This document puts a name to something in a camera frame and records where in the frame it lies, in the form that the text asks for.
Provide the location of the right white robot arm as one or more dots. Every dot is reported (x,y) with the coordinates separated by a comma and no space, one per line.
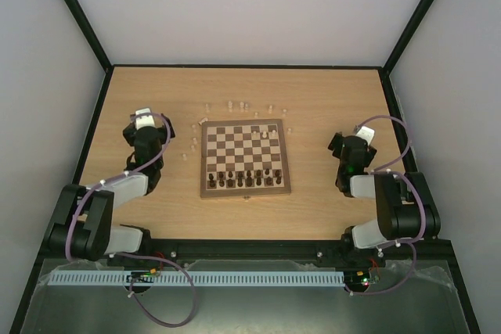
(405,209)

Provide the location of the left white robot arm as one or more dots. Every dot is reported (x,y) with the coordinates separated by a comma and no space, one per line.
(81,223)

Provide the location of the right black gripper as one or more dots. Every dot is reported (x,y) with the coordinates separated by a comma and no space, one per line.
(335,142)

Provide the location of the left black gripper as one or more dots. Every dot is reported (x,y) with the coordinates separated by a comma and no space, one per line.
(167,131)

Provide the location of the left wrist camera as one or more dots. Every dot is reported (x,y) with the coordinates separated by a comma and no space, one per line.
(143,118)

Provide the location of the wooden chess board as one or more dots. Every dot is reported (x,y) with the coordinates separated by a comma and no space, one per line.
(229,145)

